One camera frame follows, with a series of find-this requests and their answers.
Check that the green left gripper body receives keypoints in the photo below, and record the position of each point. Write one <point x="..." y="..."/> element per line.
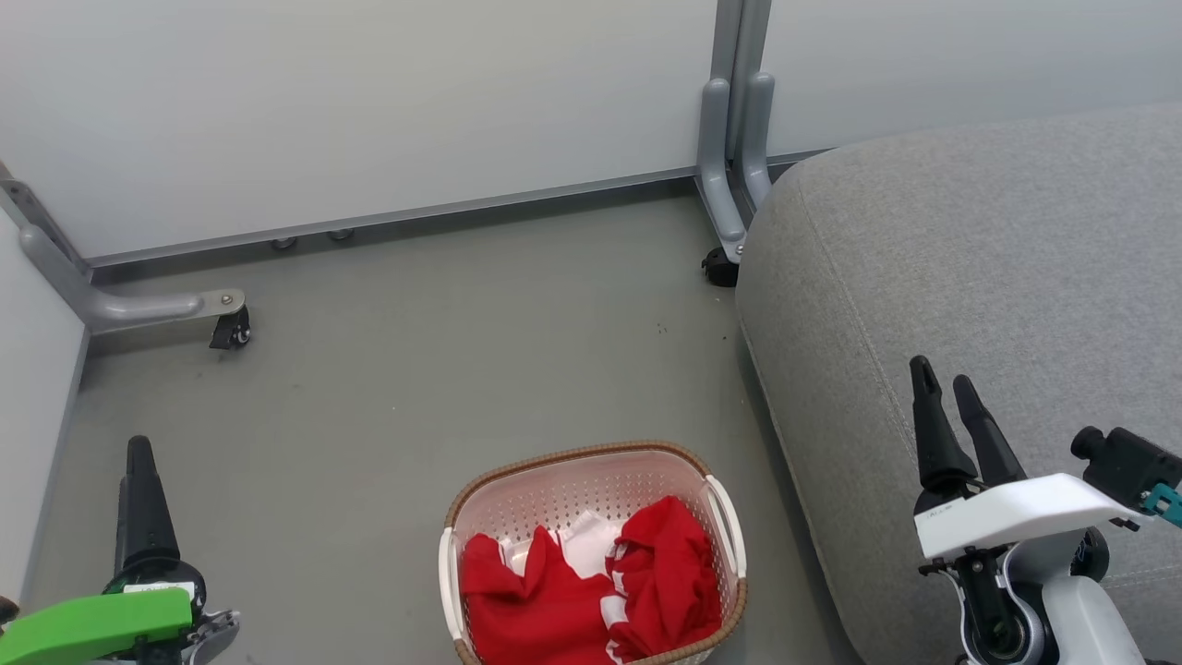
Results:
<point x="92" y="628"/>

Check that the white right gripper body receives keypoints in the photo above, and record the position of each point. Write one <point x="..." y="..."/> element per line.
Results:
<point x="1016" y="513"/>

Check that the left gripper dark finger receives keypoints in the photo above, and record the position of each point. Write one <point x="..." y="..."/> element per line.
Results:
<point x="143" y="508"/>

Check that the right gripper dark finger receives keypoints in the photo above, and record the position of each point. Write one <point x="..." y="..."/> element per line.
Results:
<point x="934" y="434"/>
<point x="993" y="448"/>

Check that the red and white garment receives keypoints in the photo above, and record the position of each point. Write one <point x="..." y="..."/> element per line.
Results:
<point x="665" y="573"/>

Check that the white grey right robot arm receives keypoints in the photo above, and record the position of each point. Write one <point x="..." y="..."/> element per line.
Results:
<point x="1080" y="610"/>

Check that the grey fabric sofa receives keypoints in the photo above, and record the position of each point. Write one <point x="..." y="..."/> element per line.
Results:
<point x="970" y="259"/>

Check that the black caster wheel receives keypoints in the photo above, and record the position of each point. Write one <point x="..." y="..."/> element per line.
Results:
<point x="720" y="268"/>
<point x="233" y="331"/>

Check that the grey tubular partition foot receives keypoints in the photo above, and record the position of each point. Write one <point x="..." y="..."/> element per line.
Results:
<point x="716" y="185"/>
<point x="129" y="307"/>
<point x="757" y="139"/>

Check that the cream basket with brown rim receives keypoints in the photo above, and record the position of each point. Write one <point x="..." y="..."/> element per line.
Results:
<point x="572" y="485"/>

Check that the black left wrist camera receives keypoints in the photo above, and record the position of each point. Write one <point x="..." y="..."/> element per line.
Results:
<point x="6" y="610"/>

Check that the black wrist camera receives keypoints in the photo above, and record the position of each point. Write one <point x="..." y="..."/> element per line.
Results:
<point x="6" y="610"/>
<point x="1131" y="466"/>

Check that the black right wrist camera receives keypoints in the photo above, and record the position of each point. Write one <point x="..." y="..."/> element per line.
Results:
<point x="1131" y="466"/>

